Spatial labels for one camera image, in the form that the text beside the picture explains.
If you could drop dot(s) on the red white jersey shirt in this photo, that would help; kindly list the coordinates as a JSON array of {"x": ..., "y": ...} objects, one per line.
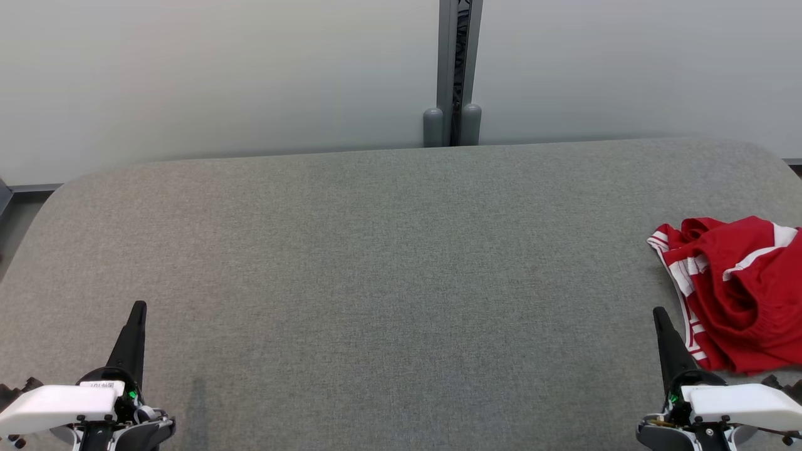
[{"x": 667, "y": 241}]

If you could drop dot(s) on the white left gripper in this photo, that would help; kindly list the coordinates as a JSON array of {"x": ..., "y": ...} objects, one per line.
[{"x": 56, "y": 404}]

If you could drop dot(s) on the red white sports shorts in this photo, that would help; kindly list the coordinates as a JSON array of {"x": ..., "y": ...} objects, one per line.
[{"x": 752, "y": 300}]

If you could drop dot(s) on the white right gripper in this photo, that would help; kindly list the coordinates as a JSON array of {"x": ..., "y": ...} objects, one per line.
[{"x": 739, "y": 401}]

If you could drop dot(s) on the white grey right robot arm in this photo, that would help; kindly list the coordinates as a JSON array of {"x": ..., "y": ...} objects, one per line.
[{"x": 658, "y": 435}]

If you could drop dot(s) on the grey partition post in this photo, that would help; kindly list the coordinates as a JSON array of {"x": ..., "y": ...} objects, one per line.
[{"x": 446, "y": 62}]

